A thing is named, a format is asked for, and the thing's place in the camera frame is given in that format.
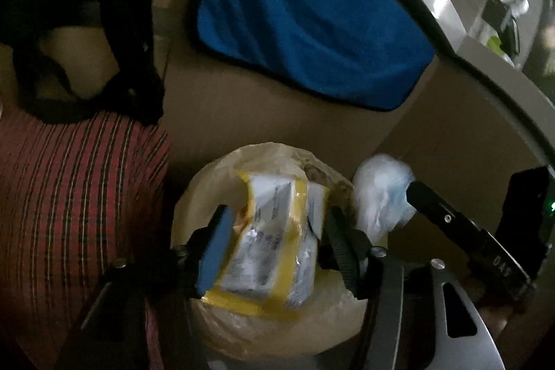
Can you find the blue cloth with black edge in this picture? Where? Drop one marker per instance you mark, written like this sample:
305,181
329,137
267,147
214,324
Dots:
303,14

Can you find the translucent plastic bag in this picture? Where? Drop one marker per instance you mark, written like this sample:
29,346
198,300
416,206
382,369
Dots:
260,331

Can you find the brown cardboard box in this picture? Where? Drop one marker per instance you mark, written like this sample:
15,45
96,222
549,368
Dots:
260,123

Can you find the white round object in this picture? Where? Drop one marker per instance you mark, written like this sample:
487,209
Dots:
520,4

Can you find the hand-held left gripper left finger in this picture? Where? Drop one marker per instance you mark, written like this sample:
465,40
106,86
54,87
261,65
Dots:
214,251

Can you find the red plaid cloth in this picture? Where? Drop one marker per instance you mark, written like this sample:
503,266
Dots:
65,201

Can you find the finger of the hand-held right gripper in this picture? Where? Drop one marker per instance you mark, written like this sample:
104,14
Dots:
438,214

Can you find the yellow-green item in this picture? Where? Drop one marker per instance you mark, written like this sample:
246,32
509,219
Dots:
494,44

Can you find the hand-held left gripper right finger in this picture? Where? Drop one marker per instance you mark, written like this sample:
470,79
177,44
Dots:
342,253

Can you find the yellow and white snack packet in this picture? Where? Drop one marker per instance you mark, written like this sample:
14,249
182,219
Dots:
269,240

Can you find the white plastic wrapper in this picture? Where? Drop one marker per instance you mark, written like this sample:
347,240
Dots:
379,196

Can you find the small black bag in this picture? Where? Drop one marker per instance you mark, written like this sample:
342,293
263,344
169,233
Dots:
498,16

